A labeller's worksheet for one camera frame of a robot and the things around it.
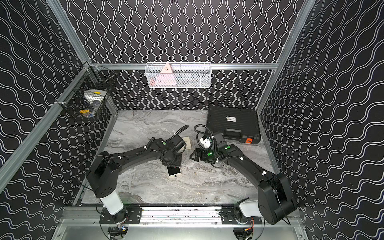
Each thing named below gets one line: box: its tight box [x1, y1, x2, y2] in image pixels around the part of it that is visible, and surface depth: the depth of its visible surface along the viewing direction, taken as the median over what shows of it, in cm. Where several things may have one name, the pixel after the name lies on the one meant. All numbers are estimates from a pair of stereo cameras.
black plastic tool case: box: [205, 106, 261, 145], surface depth 107 cm
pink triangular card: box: [155, 63, 176, 86], surface depth 92 cm
